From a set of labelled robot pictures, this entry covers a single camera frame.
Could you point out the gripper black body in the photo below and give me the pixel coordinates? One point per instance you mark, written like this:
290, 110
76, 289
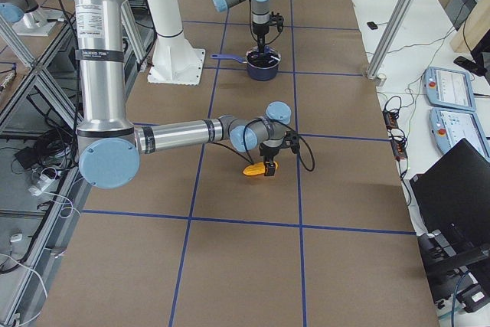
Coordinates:
260, 38
269, 152

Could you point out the yellow corn cob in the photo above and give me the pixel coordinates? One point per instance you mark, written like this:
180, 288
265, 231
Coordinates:
255, 169

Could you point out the glass pot lid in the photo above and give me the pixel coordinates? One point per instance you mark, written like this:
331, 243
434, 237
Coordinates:
269, 60

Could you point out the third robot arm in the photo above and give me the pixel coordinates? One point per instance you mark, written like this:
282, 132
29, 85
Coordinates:
28, 18

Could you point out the dark blue saucepan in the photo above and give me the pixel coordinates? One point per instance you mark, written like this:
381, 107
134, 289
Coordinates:
255, 73

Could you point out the small black device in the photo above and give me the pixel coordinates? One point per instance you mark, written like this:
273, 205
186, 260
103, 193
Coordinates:
372, 25

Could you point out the orange black power strip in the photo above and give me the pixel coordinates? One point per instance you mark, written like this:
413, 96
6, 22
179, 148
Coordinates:
398, 139

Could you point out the lower teach pendant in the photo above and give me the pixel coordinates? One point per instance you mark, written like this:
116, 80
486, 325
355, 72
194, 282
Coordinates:
449, 126

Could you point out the teach pendant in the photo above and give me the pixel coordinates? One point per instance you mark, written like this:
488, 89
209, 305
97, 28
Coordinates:
449, 126
449, 88

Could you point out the black laptop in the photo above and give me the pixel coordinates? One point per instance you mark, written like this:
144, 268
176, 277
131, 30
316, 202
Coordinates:
455, 190

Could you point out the upper teach pendant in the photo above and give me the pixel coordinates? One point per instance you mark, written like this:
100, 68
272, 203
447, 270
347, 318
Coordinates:
449, 88

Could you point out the black phone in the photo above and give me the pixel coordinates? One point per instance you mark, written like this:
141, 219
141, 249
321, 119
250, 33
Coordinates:
470, 66

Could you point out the black monitor stand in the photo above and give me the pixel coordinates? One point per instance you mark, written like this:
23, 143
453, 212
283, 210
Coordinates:
455, 267

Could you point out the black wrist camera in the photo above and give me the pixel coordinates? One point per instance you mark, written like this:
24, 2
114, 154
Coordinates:
292, 141
276, 20

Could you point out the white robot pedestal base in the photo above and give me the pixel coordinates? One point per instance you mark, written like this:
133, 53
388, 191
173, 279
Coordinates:
174, 60

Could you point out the aluminium frame post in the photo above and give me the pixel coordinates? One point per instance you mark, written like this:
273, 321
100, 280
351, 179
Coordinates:
396, 19

